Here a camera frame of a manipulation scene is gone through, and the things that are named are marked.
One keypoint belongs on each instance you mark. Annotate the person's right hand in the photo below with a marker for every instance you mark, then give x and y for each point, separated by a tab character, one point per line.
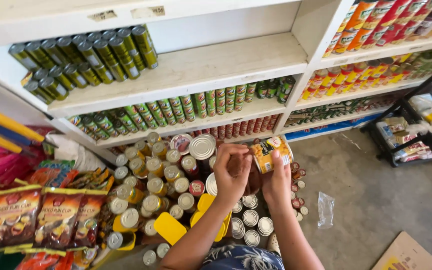
278	185

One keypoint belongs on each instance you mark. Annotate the person's left hand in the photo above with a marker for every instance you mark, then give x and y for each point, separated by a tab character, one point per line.
231	176

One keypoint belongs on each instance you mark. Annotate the person's left fingers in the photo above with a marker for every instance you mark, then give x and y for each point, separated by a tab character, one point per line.
234	152

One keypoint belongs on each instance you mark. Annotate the yellow labelled food can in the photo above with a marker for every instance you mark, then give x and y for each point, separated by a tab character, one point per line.
266	152

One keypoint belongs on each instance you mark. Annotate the row of red labelled cans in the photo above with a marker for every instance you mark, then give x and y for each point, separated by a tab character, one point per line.
238	127

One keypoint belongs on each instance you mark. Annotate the large silver lid can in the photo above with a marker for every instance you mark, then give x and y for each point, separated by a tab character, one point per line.
202	146

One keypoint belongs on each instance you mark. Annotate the can with red printed lid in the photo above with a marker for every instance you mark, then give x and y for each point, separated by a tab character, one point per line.
180	143

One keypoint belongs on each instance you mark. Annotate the stack of yellow plastic lids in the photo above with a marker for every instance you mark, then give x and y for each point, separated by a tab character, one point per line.
205	210

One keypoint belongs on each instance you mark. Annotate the row of dark green cans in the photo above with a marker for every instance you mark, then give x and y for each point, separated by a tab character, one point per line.
276	89

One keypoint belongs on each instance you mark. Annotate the row of green labelled cans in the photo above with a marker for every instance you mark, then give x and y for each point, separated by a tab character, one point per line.
163	110

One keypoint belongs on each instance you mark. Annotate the pile of silver topped cans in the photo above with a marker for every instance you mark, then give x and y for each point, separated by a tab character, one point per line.
156	187

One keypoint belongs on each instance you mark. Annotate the white wooden shelf unit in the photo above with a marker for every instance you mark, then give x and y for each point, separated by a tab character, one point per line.
216	67

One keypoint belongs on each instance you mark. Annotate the blue cartons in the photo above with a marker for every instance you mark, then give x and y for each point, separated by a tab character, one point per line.
324	129

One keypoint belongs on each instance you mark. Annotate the white clog shoe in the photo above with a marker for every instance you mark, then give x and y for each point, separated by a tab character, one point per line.
274	243

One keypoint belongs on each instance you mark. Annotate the yellow plastic lid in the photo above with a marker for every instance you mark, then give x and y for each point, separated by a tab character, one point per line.
169	227

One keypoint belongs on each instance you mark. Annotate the person's blue floral clothing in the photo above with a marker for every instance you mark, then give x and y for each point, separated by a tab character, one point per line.
242	258

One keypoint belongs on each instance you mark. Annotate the clear plastic wrapper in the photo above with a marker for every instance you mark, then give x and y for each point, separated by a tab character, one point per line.
325	210

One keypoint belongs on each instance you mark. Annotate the row of green white packets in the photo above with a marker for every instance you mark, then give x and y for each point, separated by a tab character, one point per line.
336	110

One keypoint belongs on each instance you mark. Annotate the brown chocolate snack packet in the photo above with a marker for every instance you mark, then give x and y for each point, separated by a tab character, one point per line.
88	219
56	221
11	219

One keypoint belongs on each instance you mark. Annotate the white plastic bag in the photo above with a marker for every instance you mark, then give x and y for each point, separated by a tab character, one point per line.
71	152

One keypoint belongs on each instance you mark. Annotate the heap of orange snack packets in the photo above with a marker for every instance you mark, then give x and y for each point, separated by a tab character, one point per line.
69	176

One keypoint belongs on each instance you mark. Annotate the stack of olive green cans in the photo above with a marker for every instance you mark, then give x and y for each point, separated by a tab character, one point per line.
84	60

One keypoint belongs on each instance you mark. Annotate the black basket with goods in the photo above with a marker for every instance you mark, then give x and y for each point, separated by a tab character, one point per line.
414	123

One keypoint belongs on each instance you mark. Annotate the row of tall orange red canisters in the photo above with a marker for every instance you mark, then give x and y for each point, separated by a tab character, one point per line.
381	22

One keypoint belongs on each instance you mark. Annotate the brown cardboard box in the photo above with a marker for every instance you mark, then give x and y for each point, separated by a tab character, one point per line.
407	255

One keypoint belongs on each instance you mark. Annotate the pink plastic bags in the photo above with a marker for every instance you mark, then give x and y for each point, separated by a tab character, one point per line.
2	163

